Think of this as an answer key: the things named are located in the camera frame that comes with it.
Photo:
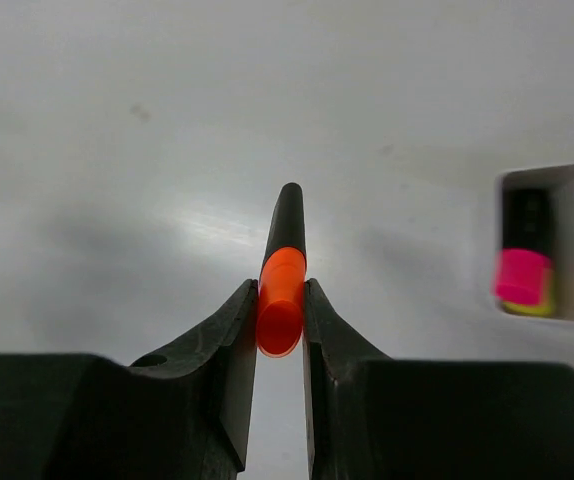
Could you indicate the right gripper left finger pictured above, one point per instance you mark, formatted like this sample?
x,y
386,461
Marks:
x,y
181,411

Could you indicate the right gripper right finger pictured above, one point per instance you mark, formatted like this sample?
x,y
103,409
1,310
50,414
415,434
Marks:
x,y
370,416

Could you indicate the orange highlighter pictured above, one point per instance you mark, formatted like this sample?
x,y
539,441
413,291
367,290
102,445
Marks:
x,y
279,322

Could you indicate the yellow highlighter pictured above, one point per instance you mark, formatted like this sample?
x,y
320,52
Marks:
x,y
544,308

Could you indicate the pink highlighter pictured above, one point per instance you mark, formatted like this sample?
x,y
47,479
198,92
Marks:
x,y
526,246

